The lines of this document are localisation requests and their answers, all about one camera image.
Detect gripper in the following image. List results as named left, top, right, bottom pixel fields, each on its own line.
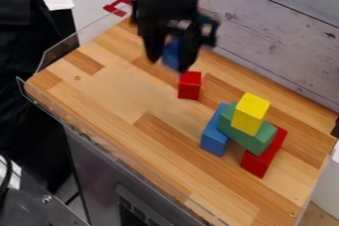
left=129, top=0, right=222, bottom=73

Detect blue cube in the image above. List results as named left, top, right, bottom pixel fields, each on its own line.
left=160, top=34, right=183, bottom=71

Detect red cube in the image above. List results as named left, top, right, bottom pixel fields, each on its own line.
left=175, top=70, right=204, bottom=101

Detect blue block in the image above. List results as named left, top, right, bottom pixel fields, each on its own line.
left=198, top=102, right=231, bottom=158

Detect yellow block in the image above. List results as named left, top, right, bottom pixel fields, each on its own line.
left=230, top=91, right=272, bottom=137

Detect green block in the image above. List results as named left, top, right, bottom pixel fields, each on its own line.
left=215, top=101, right=279, bottom=157

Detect long red block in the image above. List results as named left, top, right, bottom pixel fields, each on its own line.
left=239, top=127, right=289, bottom=179

